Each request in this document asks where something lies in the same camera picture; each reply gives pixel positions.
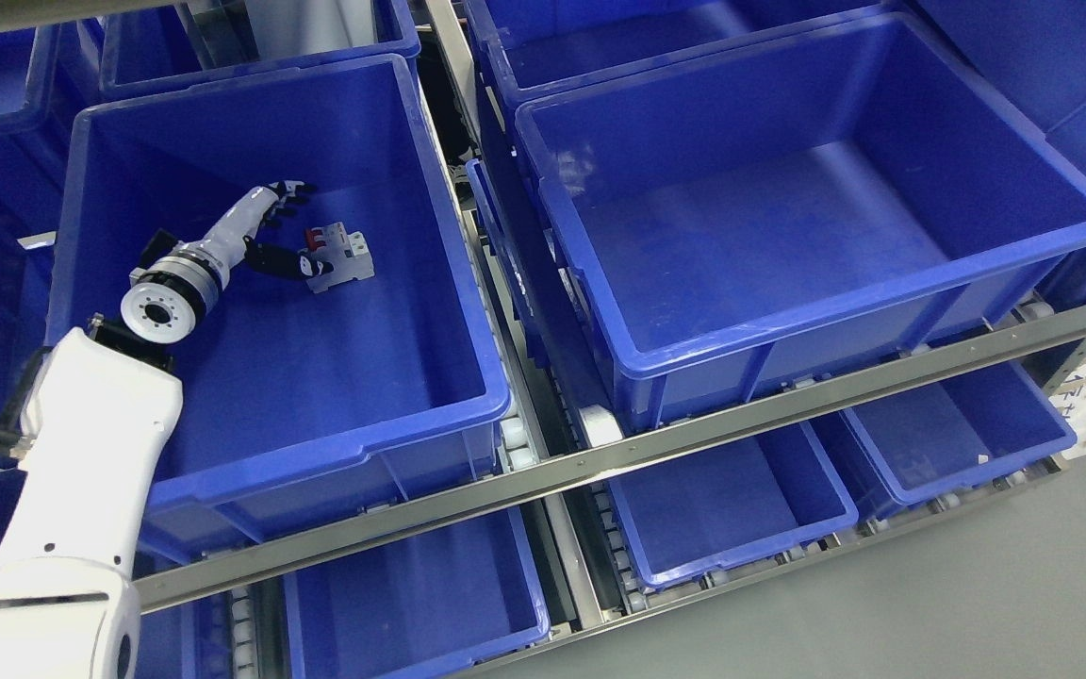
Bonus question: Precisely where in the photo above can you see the rear blue bin right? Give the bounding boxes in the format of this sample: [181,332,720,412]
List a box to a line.
[464,1,897,113]

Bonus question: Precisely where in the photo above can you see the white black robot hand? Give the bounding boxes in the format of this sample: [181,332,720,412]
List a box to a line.
[172,180,336,291]

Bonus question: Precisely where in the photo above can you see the steel shelf rack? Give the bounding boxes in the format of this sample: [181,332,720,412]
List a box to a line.
[15,0,1086,679]

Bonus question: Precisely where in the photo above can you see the lower blue bin left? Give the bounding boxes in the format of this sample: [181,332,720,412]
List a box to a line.
[283,508,551,678]

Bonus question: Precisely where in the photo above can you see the lower blue bin right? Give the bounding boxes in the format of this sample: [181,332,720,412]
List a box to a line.
[810,360,1078,521]

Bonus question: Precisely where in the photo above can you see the large blue bin left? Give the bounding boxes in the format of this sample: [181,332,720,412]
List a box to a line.
[46,53,510,563]

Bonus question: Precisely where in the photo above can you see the lower blue bin middle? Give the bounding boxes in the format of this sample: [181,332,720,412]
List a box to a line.
[608,422,861,590]

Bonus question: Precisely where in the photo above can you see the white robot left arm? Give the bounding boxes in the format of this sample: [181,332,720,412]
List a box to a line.
[0,254,228,678]

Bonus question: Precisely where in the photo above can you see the large blue bin right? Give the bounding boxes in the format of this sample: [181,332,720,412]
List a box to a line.
[514,11,1086,433]

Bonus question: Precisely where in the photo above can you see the grey red circuit breaker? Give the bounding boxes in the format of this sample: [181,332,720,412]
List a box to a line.
[304,221,375,296]

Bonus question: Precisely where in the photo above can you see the rear blue bin left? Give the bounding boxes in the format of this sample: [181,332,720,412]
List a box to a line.
[99,1,422,102]

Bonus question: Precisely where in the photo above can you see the large blue bin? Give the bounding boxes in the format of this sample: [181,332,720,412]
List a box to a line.
[46,53,510,563]
[514,11,1086,433]

